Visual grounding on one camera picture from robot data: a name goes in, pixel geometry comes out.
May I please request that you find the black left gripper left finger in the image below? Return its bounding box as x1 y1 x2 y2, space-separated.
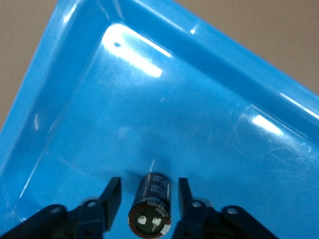
0 176 122 239

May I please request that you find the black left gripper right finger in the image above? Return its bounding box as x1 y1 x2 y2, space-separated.
171 177 280 239

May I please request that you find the black cylindrical capacitor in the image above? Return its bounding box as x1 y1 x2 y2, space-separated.
127 171 172 237

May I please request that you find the blue plastic tray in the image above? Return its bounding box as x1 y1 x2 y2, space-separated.
0 0 319 239

